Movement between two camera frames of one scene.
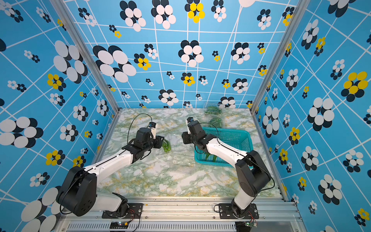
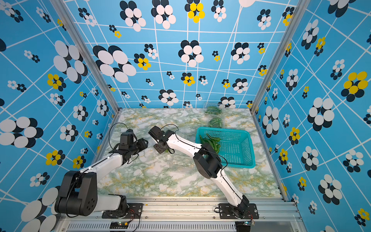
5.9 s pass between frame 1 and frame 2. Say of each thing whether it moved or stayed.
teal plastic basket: stayed
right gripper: moved
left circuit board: stayed
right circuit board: stayed
